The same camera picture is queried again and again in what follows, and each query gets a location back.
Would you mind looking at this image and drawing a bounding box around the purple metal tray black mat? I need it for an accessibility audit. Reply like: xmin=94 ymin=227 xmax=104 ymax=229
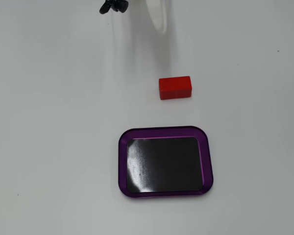
xmin=118 ymin=125 xmax=214 ymax=198

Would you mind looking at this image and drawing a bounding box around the black camera mount knob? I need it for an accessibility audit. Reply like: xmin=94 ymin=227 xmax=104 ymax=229
xmin=99 ymin=0 xmax=129 ymax=15

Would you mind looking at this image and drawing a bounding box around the red rectangular cube block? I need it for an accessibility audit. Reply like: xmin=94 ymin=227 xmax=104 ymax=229
xmin=158 ymin=75 xmax=193 ymax=101

